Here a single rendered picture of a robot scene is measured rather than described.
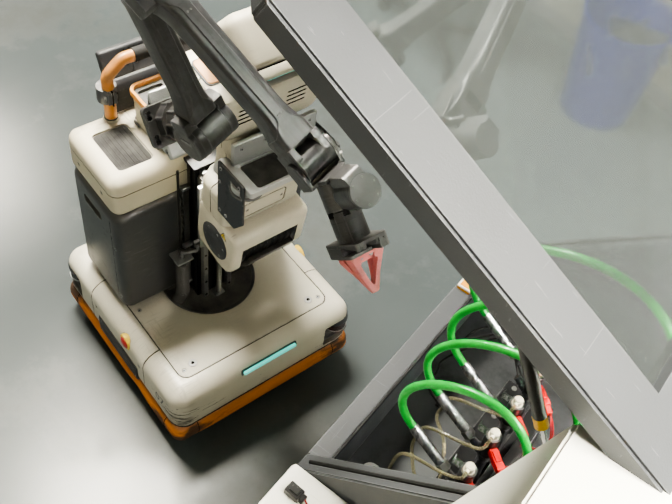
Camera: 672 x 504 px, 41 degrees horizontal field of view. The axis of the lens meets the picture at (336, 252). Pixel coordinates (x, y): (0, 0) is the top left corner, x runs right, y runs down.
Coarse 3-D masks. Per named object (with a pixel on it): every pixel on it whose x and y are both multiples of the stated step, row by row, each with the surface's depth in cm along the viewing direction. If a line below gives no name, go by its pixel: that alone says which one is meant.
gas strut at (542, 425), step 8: (520, 352) 102; (520, 360) 104; (528, 360) 103; (528, 368) 103; (528, 376) 104; (536, 376) 105; (528, 384) 105; (536, 384) 105; (528, 392) 106; (536, 392) 106; (536, 400) 107; (536, 408) 108; (544, 408) 108; (536, 416) 109; (544, 416) 109; (536, 424) 110; (544, 424) 109; (544, 432) 111; (544, 440) 112
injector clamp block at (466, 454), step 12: (552, 408) 168; (480, 420) 165; (492, 420) 165; (528, 420) 166; (480, 432) 163; (528, 432) 164; (504, 444) 162; (468, 456) 160; (456, 468) 158; (492, 468) 159; (480, 480) 157
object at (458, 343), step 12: (432, 348) 143; (444, 348) 140; (480, 348) 135; (492, 348) 133; (504, 348) 132; (432, 360) 145; (444, 396) 150; (444, 408) 150; (456, 420) 150; (576, 420) 131; (468, 432) 151
